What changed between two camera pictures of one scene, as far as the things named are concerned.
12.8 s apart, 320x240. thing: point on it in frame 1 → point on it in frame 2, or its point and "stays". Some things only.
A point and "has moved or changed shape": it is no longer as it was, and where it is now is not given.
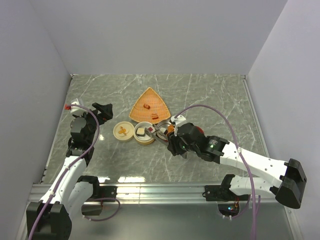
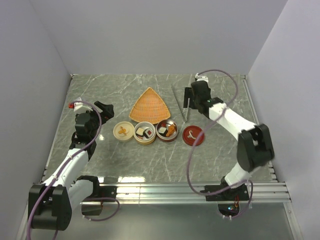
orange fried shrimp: [171, 128] stays
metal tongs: [157, 135] → [184, 110]
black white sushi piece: [140, 132] stays
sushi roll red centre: [151, 129] has moved or changed shape
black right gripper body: [179, 147] → [193, 101]
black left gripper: [106, 114] stays
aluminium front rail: [152, 194] stays
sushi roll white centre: [162, 129] stays
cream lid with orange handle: [123, 131] stays
